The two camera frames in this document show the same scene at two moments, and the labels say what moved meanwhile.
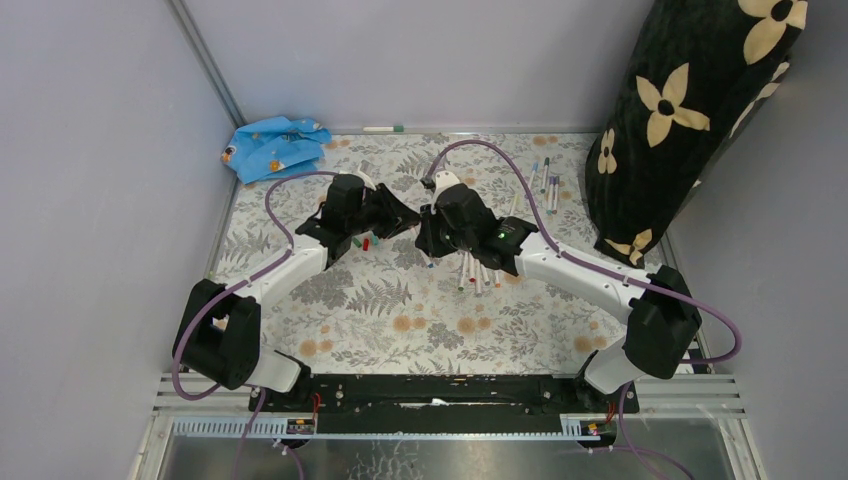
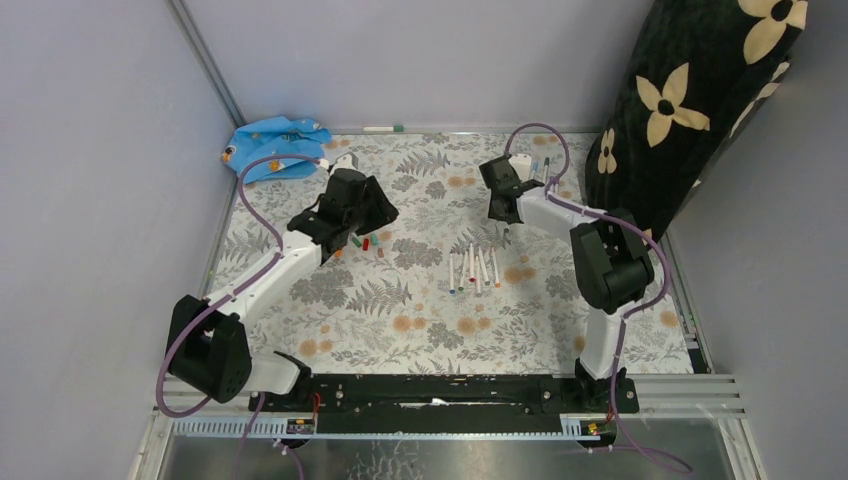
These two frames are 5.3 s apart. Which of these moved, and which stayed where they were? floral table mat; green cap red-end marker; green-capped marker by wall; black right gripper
Moved: black right gripper
Stayed: green cap red-end marker; floral table mat; green-capped marker by wall
